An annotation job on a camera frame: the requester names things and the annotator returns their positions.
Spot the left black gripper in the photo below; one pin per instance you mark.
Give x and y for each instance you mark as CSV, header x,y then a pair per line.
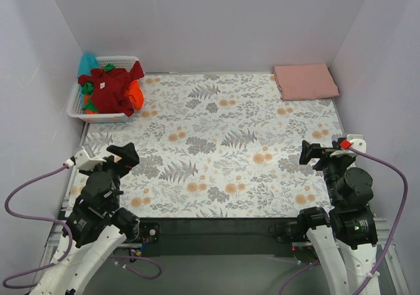
x,y
115,162

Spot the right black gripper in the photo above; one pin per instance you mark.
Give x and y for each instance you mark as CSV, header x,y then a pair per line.
x,y
320,155

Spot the pink printed t-shirt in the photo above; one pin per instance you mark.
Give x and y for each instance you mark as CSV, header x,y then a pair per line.
x,y
305,82

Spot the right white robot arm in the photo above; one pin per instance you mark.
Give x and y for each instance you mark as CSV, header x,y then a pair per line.
x,y
345,238

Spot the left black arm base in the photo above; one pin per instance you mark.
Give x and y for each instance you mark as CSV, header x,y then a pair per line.
x,y
144,235

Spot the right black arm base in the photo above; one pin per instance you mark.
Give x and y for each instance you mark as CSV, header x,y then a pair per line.
x,y
288,232

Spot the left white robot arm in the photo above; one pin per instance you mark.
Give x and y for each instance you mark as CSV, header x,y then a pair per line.
x,y
97,224

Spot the orange t-shirt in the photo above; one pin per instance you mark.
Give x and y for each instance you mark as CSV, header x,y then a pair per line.
x,y
134,94

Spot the dark red t-shirt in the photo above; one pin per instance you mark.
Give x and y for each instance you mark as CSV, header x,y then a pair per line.
x,y
121,79

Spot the white plastic laundry basket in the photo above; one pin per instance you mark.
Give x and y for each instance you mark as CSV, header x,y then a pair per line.
x,y
75,105

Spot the floral table mat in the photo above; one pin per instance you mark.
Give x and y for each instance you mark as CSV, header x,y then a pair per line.
x,y
220,146

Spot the teal t-shirt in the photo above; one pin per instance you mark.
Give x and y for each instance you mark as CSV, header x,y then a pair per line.
x,y
86,64

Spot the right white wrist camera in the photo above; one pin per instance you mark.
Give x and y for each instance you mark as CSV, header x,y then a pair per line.
x,y
349,145

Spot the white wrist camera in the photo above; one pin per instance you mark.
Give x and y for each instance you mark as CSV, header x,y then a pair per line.
x,y
349,145
83,159

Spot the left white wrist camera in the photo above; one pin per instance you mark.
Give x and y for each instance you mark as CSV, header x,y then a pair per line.
x,y
83,159

